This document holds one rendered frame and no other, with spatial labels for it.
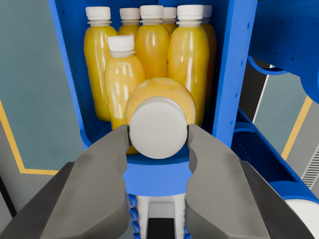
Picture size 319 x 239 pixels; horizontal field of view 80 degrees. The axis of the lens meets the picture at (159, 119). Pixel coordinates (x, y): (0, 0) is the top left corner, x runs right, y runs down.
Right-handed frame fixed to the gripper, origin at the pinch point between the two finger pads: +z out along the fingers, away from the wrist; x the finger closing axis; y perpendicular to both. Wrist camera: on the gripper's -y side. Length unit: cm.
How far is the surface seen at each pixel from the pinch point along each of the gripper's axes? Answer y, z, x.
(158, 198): 53, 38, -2
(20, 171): 126, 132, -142
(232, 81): 0.4, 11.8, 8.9
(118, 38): -4.3, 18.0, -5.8
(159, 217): 55, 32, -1
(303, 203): 42, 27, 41
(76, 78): 2.0, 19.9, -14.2
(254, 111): 55, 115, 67
